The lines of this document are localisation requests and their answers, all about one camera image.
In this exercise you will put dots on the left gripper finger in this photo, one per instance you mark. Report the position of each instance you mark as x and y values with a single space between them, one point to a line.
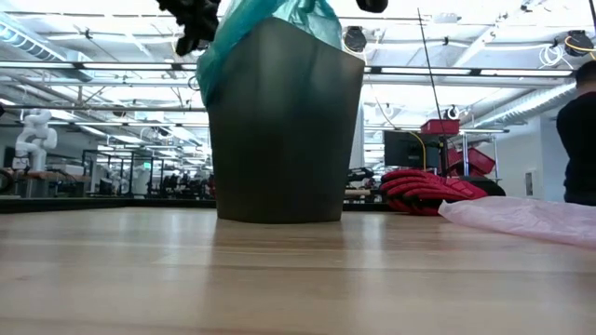
188 43
210 32

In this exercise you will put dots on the teal plastic trash bag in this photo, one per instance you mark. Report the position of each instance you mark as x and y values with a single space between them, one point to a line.
242 28

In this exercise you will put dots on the grey plastic trash bin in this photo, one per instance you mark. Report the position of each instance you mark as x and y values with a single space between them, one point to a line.
284 139

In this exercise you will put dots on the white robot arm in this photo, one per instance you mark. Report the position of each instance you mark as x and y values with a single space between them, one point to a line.
35 139

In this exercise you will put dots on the long ceiling light bar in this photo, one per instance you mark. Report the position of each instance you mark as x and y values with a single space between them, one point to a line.
125 66
470 71

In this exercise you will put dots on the thin black pole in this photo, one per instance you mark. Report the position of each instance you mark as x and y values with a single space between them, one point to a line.
430 60

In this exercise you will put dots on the red storage bin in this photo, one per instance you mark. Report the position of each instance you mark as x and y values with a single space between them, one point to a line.
440 126

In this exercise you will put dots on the black monitor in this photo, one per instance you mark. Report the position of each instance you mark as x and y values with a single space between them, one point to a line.
405 149

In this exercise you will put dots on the metal rack with red bins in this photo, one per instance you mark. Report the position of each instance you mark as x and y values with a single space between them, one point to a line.
477 160

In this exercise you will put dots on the red black padded gloves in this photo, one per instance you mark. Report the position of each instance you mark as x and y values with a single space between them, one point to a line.
423 191

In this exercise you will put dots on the wooden workbench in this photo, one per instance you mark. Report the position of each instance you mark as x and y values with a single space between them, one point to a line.
46 177

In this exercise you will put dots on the person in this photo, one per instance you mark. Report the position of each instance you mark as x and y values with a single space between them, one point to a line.
579 149

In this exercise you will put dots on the white ribbed duct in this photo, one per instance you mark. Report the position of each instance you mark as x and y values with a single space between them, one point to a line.
526 107

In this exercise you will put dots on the white wall panel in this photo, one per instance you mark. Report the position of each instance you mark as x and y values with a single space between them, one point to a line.
530 183

